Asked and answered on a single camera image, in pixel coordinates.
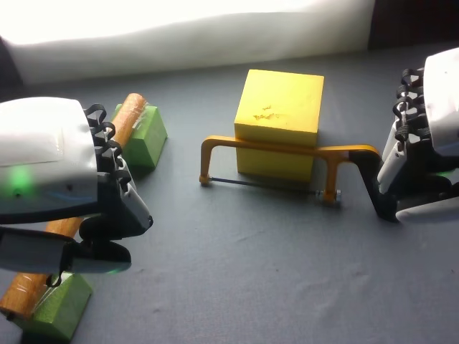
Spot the grey table cloth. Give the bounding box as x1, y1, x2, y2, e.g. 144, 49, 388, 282
0, 44, 459, 344

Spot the dark background panel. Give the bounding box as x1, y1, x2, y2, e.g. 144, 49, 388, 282
368, 0, 459, 51

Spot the yellow wooden cube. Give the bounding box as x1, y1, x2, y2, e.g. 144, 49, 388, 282
233, 69, 326, 183

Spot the round wooden dowel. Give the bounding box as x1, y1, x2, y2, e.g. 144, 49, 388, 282
0, 93, 148, 320

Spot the yellow hacksaw with black handle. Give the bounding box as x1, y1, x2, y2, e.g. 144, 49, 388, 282
199, 135, 399, 223

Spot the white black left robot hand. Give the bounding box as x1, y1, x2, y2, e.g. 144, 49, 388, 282
0, 95, 154, 287

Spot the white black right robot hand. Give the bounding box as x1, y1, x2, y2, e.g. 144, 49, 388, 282
375, 46, 459, 225

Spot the green wooden support block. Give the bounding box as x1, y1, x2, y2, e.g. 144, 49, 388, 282
109, 102, 169, 169
14, 274, 93, 341

